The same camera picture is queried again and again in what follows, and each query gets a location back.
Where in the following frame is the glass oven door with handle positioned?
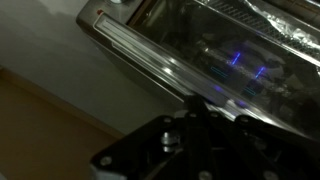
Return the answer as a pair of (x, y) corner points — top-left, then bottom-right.
(92, 0), (320, 141)

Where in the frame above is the foil covered oven tray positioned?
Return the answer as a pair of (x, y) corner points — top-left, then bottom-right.
(205, 0), (320, 59)

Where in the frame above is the silver mini toaster oven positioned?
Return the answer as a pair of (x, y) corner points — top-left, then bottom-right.
(75, 0), (320, 142)

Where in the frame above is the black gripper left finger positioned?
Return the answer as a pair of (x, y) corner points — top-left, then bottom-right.
(89, 94), (202, 180)

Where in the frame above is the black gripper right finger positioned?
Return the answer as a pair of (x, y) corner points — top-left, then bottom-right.
(196, 94), (320, 180)

